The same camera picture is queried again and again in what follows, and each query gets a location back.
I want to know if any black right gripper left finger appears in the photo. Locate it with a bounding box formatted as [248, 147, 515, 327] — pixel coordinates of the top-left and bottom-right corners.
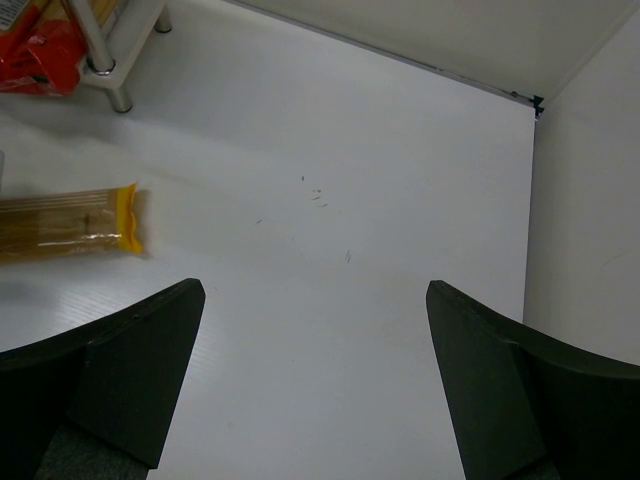
[1, 278, 206, 479]

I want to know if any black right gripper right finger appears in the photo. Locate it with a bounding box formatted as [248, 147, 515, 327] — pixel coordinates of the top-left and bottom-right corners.
[426, 280, 639, 479]

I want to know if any yellow spaghetti bag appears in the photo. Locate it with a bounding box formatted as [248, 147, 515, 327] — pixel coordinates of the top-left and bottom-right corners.
[1, 184, 144, 264]

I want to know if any white two-tier shelf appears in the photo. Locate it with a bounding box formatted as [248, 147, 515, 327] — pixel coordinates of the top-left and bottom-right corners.
[63, 0, 173, 113]

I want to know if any red spaghetti bag rightmost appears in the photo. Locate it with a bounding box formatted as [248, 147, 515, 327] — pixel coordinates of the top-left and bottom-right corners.
[1, 1, 86, 96]

